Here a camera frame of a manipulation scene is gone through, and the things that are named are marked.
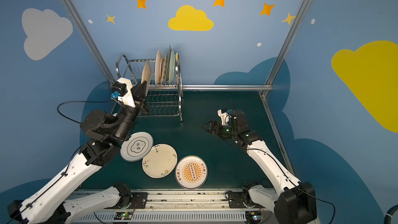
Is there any orange sunburst plate front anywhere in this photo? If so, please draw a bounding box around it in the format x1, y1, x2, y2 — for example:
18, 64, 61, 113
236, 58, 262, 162
175, 156, 208, 190

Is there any large pale green plate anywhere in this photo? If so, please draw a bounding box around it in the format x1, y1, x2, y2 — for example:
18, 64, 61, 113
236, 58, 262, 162
167, 48, 176, 85

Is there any green circuit board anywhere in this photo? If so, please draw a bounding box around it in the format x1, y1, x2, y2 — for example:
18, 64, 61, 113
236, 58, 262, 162
114, 212, 133, 221
245, 212, 262, 224

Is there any aluminium back frame rail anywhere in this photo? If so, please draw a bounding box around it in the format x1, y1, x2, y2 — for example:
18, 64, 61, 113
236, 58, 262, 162
109, 83, 274, 92

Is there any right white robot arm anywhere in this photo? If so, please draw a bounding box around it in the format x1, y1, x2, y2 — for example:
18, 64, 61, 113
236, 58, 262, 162
202, 108, 318, 224

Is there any small pale green plate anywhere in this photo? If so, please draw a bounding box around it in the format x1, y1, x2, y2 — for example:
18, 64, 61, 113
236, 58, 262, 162
174, 52, 179, 83

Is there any green rim Hao Wei plate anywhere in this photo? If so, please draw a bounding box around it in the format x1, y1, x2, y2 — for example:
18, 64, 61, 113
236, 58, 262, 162
154, 49, 163, 85

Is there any dark blue speckled plate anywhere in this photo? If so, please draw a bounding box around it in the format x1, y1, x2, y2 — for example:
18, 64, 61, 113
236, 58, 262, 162
141, 61, 152, 95

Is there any right aluminium upright post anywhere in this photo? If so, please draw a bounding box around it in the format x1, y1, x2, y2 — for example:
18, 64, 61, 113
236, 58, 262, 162
265, 0, 313, 88

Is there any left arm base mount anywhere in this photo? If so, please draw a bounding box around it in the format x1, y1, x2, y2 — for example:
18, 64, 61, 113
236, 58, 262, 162
117, 192, 148, 209

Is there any aluminium upright post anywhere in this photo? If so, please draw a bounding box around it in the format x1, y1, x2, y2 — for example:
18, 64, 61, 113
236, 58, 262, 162
61, 0, 116, 84
265, 0, 313, 88

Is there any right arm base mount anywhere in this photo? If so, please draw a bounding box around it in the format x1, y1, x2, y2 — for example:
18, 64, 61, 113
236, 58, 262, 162
225, 191, 260, 208

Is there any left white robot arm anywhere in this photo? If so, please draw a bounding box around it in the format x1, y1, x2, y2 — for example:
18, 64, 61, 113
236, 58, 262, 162
7, 78, 148, 224

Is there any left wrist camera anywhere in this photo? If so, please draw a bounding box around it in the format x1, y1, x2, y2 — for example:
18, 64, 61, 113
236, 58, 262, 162
110, 78, 136, 108

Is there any cream floral plate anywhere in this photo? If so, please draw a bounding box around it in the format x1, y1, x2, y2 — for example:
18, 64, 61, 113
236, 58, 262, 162
142, 144, 178, 178

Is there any left aluminium upright post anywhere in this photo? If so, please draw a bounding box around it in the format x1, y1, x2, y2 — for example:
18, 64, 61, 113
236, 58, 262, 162
61, 0, 116, 84

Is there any steel two-tier dish rack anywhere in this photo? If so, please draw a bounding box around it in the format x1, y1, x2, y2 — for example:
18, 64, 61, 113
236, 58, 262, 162
116, 53, 183, 121

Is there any left green circuit board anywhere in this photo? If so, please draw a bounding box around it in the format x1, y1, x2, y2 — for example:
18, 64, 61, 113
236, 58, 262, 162
114, 212, 133, 221

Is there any white plate with black motif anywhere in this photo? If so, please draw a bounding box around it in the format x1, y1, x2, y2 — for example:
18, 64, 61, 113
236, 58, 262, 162
120, 132, 153, 162

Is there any right green circuit board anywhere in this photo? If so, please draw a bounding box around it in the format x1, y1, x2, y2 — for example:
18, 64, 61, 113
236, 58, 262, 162
245, 212, 262, 224

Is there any yellow woven plate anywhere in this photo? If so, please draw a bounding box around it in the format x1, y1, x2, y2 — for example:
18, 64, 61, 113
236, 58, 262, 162
160, 55, 169, 85

